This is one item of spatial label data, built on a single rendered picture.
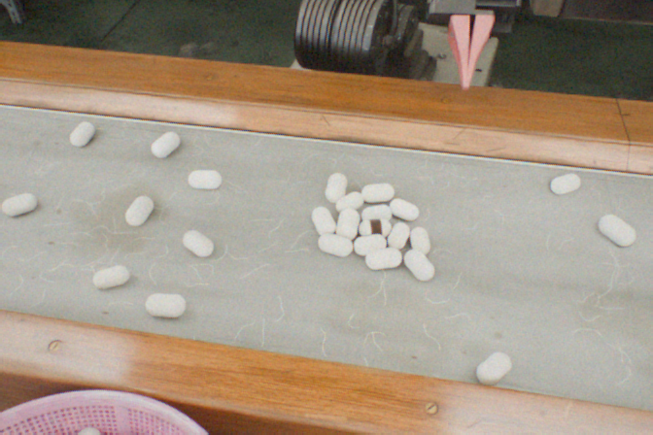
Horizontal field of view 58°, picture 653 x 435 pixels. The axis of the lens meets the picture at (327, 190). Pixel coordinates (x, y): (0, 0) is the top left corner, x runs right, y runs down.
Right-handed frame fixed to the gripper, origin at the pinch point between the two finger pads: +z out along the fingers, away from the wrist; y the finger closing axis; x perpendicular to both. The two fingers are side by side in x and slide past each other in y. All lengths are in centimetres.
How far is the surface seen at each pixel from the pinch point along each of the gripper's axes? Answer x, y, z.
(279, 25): 162, -65, -68
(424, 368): -16.1, -2.8, 29.4
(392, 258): -11.0, -6.3, 20.7
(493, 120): 3.2, 3.7, 3.6
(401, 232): -8.8, -5.7, 18.1
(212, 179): -6.6, -26.3, 14.1
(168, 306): -17.4, -25.1, 26.6
